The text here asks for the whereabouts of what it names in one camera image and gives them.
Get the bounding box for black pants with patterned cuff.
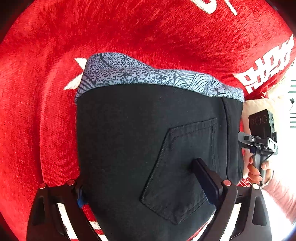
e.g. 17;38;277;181
75;53;244;240

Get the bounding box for pink sleeve right forearm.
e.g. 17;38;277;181
263;169;295;224

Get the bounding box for person's right hand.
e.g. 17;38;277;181
247;157;273;186

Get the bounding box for red blanket with white print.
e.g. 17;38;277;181
1;1;295;240

